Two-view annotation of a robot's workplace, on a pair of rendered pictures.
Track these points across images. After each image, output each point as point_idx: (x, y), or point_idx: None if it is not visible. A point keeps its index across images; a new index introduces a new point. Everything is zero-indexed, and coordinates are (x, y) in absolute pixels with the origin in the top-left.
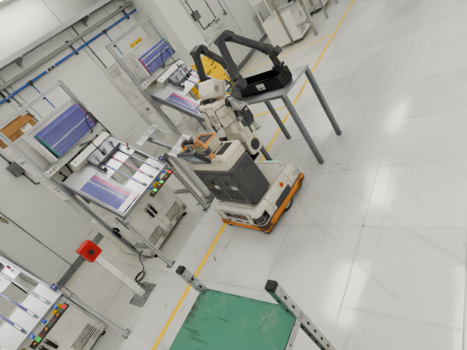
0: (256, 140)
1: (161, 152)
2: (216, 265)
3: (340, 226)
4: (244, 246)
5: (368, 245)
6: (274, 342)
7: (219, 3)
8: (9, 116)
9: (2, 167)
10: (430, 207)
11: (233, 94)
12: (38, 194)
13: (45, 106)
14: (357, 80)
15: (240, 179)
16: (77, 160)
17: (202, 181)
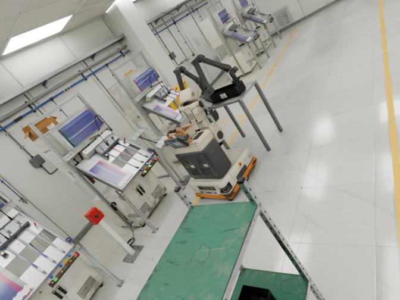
0: (221, 132)
1: None
2: None
3: (284, 190)
4: None
5: (306, 200)
6: (244, 219)
7: (189, 47)
8: (41, 115)
9: (26, 160)
10: (348, 171)
11: (205, 97)
12: (51, 182)
13: (61, 116)
14: (292, 95)
15: (211, 158)
16: (87, 149)
17: (181, 163)
